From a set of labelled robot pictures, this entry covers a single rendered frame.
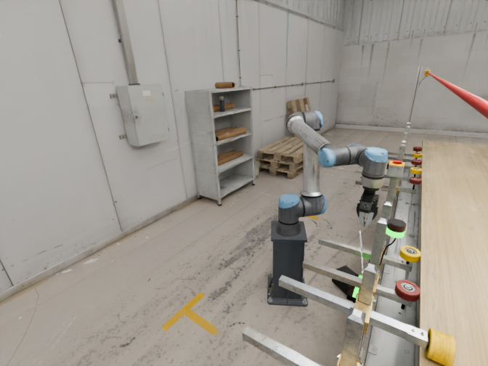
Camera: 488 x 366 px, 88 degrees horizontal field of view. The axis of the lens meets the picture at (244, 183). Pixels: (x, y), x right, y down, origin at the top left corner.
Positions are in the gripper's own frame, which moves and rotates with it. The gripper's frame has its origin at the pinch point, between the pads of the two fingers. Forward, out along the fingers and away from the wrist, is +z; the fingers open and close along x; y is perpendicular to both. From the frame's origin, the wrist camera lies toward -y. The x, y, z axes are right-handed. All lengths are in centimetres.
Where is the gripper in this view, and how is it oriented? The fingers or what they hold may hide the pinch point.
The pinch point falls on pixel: (364, 224)
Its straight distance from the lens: 137.0
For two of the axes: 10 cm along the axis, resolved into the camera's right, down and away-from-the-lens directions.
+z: 0.4, 9.2, 3.8
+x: -8.4, -1.7, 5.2
